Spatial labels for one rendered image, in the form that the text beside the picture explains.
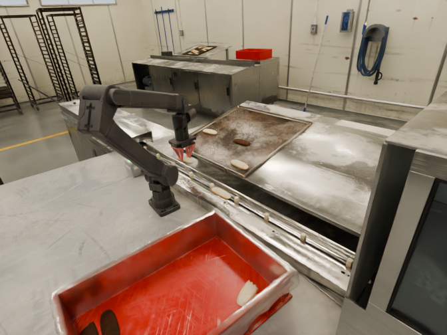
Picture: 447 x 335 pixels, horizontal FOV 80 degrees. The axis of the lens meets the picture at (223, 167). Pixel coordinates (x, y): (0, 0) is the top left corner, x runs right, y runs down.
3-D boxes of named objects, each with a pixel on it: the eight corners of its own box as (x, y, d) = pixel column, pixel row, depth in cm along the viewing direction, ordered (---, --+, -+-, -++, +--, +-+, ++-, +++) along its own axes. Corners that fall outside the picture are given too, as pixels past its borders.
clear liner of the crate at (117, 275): (59, 318, 65) (44, 292, 61) (218, 228, 90) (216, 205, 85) (96, 481, 41) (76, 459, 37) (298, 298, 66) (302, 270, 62)
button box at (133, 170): (128, 179, 132) (122, 159, 126) (142, 173, 136) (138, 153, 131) (135, 185, 126) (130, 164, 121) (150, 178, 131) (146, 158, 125)
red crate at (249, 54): (235, 58, 451) (235, 50, 445) (248, 56, 473) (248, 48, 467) (259, 60, 420) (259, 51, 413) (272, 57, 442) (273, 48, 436)
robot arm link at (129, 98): (80, 106, 69) (112, 108, 66) (78, 83, 68) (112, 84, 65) (169, 108, 109) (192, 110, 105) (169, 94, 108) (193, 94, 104)
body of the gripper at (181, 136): (168, 144, 111) (165, 127, 108) (187, 137, 117) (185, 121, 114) (177, 148, 107) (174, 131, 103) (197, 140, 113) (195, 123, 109)
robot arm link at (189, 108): (163, 98, 103) (183, 98, 100) (177, 91, 112) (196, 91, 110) (168, 127, 109) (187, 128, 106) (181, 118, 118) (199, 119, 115)
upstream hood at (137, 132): (60, 111, 227) (57, 102, 223) (82, 107, 238) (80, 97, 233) (124, 153, 144) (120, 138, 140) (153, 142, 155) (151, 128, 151)
